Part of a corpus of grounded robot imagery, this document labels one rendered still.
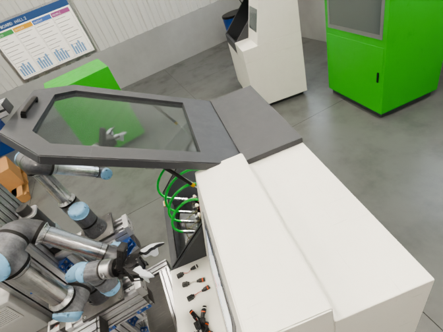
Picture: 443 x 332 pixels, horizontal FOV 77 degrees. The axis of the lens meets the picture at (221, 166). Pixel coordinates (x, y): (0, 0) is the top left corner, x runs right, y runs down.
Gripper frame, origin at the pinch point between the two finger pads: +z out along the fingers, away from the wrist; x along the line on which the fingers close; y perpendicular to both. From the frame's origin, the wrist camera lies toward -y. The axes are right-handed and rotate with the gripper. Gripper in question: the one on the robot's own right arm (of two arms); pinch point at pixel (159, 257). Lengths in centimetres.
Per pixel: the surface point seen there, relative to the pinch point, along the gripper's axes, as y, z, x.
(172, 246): 45, -23, -48
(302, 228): -2, 53, -2
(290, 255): -7.7, 47.2, 13.5
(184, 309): 47.0, -9.1, -8.0
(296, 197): -4, 53, -15
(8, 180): 78, -375, -277
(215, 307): 47.1, 6.7, -7.1
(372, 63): 40, 175, -272
